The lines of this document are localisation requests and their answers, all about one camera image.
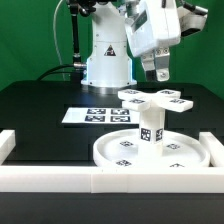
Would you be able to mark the white marker tag sheet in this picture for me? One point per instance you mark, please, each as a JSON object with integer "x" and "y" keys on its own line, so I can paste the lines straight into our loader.
{"x": 100, "y": 116}

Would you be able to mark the white cross-shaped table base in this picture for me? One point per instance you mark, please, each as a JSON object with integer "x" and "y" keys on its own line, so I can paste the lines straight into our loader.
{"x": 141, "y": 101}

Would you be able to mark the white front fence bar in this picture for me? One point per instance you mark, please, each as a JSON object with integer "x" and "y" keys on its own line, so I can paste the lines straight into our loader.
{"x": 101, "y": 180}

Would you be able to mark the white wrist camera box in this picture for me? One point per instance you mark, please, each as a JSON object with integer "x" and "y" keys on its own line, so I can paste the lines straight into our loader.
{"x": 192, "y": 18}

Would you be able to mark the white right fence bar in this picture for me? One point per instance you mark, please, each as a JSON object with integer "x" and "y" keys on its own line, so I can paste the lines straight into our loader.
{"x": 214, "y": 147}

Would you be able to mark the white round table top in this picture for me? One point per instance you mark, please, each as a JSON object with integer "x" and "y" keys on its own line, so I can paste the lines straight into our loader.
{"x": 124, "y": 149}

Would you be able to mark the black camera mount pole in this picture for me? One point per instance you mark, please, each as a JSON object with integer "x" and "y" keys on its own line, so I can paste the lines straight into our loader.
{"x": 78, "y": 7}

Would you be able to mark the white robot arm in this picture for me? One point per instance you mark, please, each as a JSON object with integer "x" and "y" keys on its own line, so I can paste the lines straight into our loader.
{"x": 109, "y": 68}

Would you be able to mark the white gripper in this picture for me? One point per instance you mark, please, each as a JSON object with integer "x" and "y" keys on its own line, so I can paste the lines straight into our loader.
{"x": 157, "y": 25}

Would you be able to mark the white fence bar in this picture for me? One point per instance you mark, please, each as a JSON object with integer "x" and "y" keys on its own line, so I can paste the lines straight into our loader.
{"x": 7, "y": 144}
{"x": 101, "y": 180}
{"x": 214, "y": 147}

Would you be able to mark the white left fence bar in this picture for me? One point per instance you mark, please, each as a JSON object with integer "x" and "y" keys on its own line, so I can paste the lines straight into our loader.
{"x": 7, "y": 144}

